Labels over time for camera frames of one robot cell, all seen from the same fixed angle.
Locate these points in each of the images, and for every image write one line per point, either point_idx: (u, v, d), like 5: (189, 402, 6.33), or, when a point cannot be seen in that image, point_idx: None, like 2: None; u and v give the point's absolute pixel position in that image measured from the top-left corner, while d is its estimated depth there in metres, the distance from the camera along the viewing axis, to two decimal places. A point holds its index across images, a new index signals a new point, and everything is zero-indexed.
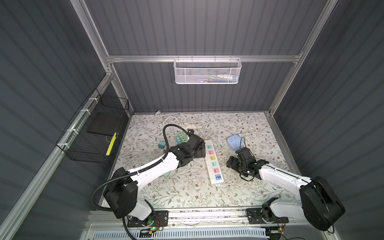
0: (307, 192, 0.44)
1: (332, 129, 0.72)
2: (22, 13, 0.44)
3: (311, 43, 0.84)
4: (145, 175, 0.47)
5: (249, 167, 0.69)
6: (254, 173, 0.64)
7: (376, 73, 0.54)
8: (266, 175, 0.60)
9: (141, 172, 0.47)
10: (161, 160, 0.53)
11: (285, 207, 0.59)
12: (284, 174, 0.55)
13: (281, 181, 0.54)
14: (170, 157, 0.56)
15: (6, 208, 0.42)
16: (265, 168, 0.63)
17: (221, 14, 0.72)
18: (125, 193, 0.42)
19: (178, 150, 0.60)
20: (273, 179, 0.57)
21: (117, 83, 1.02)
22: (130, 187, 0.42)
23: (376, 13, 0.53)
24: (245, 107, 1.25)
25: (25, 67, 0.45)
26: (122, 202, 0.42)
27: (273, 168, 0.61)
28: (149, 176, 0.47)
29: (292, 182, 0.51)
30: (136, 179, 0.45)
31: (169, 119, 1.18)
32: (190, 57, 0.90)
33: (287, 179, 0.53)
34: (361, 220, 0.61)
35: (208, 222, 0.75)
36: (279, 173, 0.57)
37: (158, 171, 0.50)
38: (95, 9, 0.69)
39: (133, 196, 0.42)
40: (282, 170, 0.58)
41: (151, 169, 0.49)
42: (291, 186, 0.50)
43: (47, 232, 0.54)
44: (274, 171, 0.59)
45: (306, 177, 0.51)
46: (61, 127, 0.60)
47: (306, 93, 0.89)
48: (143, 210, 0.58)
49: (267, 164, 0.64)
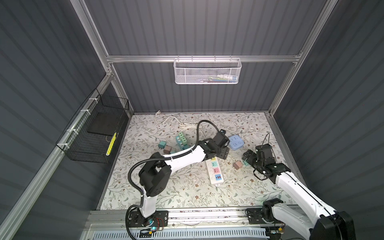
0: (326, 226, 0.40)
1: (332, 129, 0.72)
2: (22, 13, 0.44)
3: (311, 43, 0.84)
4: (177, 162, 0.51)
5: (266, 167, 0.65)
6: (270, 175, 0.60)
7: (376, 73, 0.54)
8: (284, 185, 0.55)
9: (174, 159, 0.52)
10: (191, 151, 0.58)
11: (289, 216, 0.58)
12: (305, 192, 0.50)
13: (299, 198, 0.50)
14: (199, 148, 0.61)
15: (6, 208, 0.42)
16: (285, 176, 0.57)
17: (221, 14, 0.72)
18: (160, 175, 0.47)
19: (205, 144, 0.64)
20: (291, 193, 0.53)
21: (117, 84, 1.03)
22: (165, 170, 0.47)
23: (376, 13, 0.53)
24: (245, 107, 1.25)
25: (24, 67, 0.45)
26: (155, 183, 0.47)
27: (295, 180, 0.54)
28: (181, 163, 0.52)
29: (312, 206, 0.46)
30: (170, 164, 0.49)
31: (169, 119, 1.18)
32: (189, 57, 0.90)
33: (306, 199, 0.48)
34: (361, 220, 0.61)
35: (208, 222, 0.75)
36: (301, 189, 0.51)
37: (187, 161, 0.54)
38: (95, 9, 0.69)
39: (167, 179, 0.48)
40: (305, 187, 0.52)
41: (183, 156, 0.54)
42: (307, 207, 0.47)
43: (48, 232, 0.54)
44: (294, 184, 0.53)
45: (331, 208, 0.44)
46: (60, 127, 0.60)
47: (306, 93, 0.89)
48: (152, 204, 0.59)
49: (287, 172, 0.58)
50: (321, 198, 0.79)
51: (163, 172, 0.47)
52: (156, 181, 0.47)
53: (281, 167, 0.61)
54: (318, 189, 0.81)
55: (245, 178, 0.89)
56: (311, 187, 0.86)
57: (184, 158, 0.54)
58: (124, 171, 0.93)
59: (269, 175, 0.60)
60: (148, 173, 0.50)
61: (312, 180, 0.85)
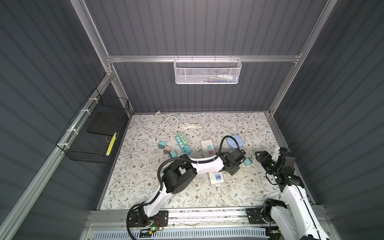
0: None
1: (332, 129, 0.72)
2: (22, 13, 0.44)
3: (311, 43, 0.84)
4: (201, 168, 0.56)
5: (279, 174, 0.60)
6: (280, 182, 0.60)
7: (376, 73, 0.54)
8: (288, 195, 0.56)
9: (199, 164, 0.57)
10: (212, 160, 0.63)
11: (283, 221, 0.58)
12: (306, 210, 0.49)
13: (296, 212, 0.51)
14: (219, 159, 0.66)
15: (5, 208, 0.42)
16: (293, 189, 0.55)
17: (221, 14, 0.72)
18: (187, 175, 0.52)
19: (224, 157, 0.69)
20: (291, 204, 0.54)
21: (117, 83, 1.02)
22: (192, 172, 0.52)
23: (377, 13, 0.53)
24: (245, 107, 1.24)
25: (24, 67, 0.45)
26: (180, 181, 0.52)
27: (302, 196, 0.53)
28: (205, 168, 0.57)
29: (306, 224, 0.45)
30: (195, 167, 0.54)
31: (169, 119, 1.18)
32: (190, 57, 0.90)
33: (303, 215, 0.47)
34: (360, 220, 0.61)
35: (208, 221, 0.75)
36: (302, 206, 0.50)
37: (209, 168, 0.59)
38: (95, 9, 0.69)
39: (189, 180, 0.51)
40: (309, 205, 0.50)
41: (206, 163, 0.59)
42: (300, 222, 0.47)
43: (48, 232, 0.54)
44: (300, 199, 0.52)
45: (325, 234, 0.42)
46: (61, 127, 0.60)
47: (306, 93, 0.89)
48: (159, 205, 0.61)
49: (300, 187, 0.56)
50: (320, 198, 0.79)
51: (190, 174, 0.52)
52: (180, 179, 0.52)
53: (296, 179, 0.59)
54: (318, 189, 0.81)
55: (245, 178, 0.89)
56: (311, 187, 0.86)
57: (207, 164, 0.59)
58: (124, 171, 0.93)
59: (279, 182, 0.61)
60: (173, 171, 0.55)
61: (312, 180, 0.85)
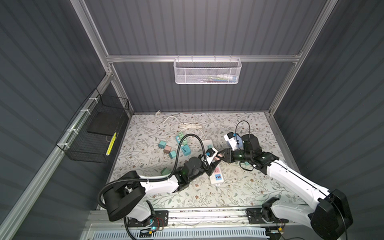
0: (327, 209, 0.40)
1: (332, 129, 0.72)
2: (23, 14, 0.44)
3: (311, 43, 0.84)
4: (151, 186, 0.49)
5: (255, 160, 0.63)
6: (260, 167, 0.59)
7: (376, 73, 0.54)
8: (275, 175, 0.54)
9: (150, 182, 0.50)
10: (166, 179, 0.57)
11: (289, 210, 0.58)
12: (297, 178, 0.50)
13: (293, 185, 0.49)
14: (174, 178, 0.60)
15: (6, 208, 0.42)
16: (275, 166, 0.56)
17: (221, 13, 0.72)
18: (131, 195, 0.43)
19: (179, 176, 0.64)
20: (285, 181, 0.52)
21: (117, 83, 1.02)
22: (138, 192, 0.44)
23: (376, 13, 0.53)
24: (245, 107, 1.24)
25: (24, 67, 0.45)
26: (122, 204, 0.43)
27: (286, 168, 0.55)
28: (155, 187, 0.50)
29: (308, 191, 0.46)
30: (143, 185, 0.47)
31: (169, 119, 1.18)
32: (189, 57, 0.90)
33: (301, 185, 0.48)
34: (361, 221, 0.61)
35: (208, 221, 0.75)
36: (292, 176, 0.51)
37: (161, 188, 0.52)
38: (95, 9, 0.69)
39: (134, 202, 0.43)
40: (295, 172, 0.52)
41: (159, 181, 0.53)
42: (304, 193, 0.46)
43: (47, 232, 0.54)
44: (286, 172, 0.53)
45: (325, 188, 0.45)
46: (61, 127, 0.60)
47: (306, 93, 0.89)
48: (141, 213, 0.57)
49: (276, 160, 0.58)
50: None
51: (135, 193, 0.43)
52: (122, 201, 0.43)
53: (269, 157, 0.60)
54: None
55: (245, 178, 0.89)
56: None
57: (159, 183, 0.52)
58: (124, 171, 0.93)
59: (259, 168, 0.59)
60: (115, 192, 0.45)
61: (313, 180, 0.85)
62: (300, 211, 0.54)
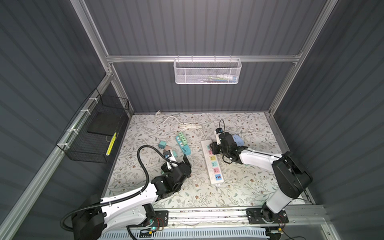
0: (278, 166, 0.49)
1: (332, 129, 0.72)
2: (23, 14, 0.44)
3: (311, 43, 0.84)
4: (116, 207, 0.45)
5: (231, 154, 0.73)
6: (236, 159, 0.69)
7: (376, 73, 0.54)
8: (245, 158, 0.65)
9: (113, 203, 0.46)
10: (139, 193, 0.52)
11: (275, 198, 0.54)
12: (259, 154, 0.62)
13: (258, 161, 0.58)
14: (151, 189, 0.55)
15: (5, 208, 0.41)
16: (244, 150, 0.69)
17: (221, 13, 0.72)
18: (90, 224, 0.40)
19: (161, 183, 0.58)
20: (252, 160, 0.61)
21: (117, 83, 1.02)
22: (97, 219, 0.41)
23: (376, 13, 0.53)
24: (245, 107, 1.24)
25: (25, 68, 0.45)
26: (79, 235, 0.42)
27: (251, 150, 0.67)
28: (121, 208, 0.46)
29: (267, 159, 0.55)
30: (105, 210, 0.43)
31: (169, 119, 1.18)
32: (190, 57, 0.90)
33: (261, 157, 0.58)
34: (361, 221, 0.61)
35: (208, 222, 0.75)
36: (256, 153, 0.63)
37: (133, 205, 0.48)
38: (95, 9, 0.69)
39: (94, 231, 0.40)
40: (258, 151, 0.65)
41: (128, 200, 0.48)
42: (265, 163, 0.55)
43: (47, 232, 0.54)
44: (251, 152, 0.65)
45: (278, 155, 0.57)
46: (61, 127, 0.60)
47: (306, 93, 0.89)
48: (130, 220, 0.56)
49: (246, 149, 0.70)
50: (321, 198, 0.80)
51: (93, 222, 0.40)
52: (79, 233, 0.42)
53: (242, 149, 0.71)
54: (318, 189, 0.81)
55: (245, 178, 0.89)
56: (311, 187, 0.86)
57: (127, 203, 0.48)
58: (124, 171, 0.93)
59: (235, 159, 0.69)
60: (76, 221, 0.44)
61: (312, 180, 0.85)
62: (282, 194, 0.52)
